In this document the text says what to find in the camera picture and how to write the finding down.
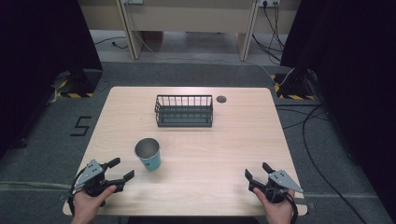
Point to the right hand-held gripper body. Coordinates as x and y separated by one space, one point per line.
281 180

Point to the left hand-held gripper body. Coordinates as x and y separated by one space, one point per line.
92 170

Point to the person's right hand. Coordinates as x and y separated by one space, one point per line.
278 213

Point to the person's left hand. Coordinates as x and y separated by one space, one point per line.
85 207

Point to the teal cup with metal inside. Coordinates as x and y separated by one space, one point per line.
148 154

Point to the black tape floor mark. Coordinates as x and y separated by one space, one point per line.
81 126

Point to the yellow black hazard tape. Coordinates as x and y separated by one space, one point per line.
74 95
295 97

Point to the black stand base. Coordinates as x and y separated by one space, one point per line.
299 87
87 82

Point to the black curtain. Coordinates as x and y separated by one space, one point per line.
37 62
351 77

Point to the beige wooden desk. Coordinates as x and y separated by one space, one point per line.
190 15

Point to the white wall socket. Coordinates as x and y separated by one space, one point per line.
269 2

